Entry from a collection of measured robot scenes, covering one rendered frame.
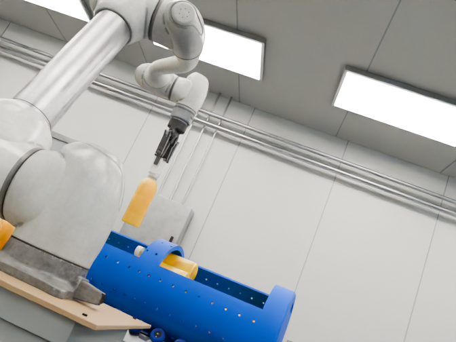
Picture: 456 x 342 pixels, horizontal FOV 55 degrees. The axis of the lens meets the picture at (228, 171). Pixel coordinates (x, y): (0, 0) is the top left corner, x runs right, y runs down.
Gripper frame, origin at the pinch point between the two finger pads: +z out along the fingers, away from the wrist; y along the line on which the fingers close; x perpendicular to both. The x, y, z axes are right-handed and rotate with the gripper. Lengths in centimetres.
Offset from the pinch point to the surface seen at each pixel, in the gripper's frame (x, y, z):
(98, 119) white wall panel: 224, 303, -73
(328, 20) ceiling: -12, 145, -179
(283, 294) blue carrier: -63, -24, 24
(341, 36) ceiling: -25, 159, -178
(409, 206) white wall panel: -142, 336, -116
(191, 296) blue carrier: -40, -30, 35
